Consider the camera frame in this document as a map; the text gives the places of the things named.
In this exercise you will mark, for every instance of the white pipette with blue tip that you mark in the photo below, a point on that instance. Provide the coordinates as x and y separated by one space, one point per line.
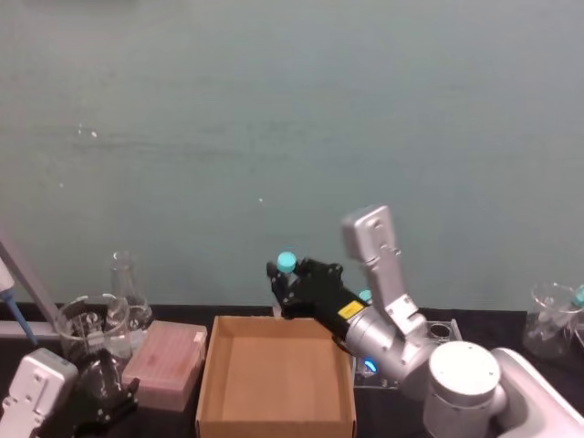
7 283

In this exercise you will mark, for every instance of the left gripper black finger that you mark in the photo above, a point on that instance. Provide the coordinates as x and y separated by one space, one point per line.
131 393
108 372

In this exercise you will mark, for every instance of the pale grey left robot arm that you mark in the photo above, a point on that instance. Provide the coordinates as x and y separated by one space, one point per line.
34 392

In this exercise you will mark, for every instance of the clear acrylic tube rack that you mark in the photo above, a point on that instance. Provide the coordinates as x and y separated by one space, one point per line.
440 330

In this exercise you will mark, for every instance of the grey pipette stand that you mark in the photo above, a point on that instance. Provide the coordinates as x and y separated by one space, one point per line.
32 283

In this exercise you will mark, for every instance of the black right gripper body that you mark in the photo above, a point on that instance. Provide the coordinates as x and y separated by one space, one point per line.
324 292

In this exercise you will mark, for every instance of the black table cloth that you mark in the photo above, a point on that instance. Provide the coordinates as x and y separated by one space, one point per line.
392 415

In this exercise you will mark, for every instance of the clear glass beaker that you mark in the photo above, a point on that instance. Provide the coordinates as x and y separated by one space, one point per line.
547 324
86 328

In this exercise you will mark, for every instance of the brown cardboard box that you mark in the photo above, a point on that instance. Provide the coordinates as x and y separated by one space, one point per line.
278 360

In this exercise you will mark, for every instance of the clear tube with cyan cap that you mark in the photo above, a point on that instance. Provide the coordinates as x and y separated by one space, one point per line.
364 296
579 296
286 261

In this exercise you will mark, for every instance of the clear glass conical flask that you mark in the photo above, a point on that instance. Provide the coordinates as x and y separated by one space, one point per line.
130 292

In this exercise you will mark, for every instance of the pink pipette tip box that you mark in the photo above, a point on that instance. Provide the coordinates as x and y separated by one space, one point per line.
169 360

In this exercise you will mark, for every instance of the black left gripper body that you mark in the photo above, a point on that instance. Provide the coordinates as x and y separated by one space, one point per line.
93 410

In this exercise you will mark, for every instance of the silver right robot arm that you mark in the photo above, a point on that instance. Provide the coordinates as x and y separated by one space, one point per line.
461 378

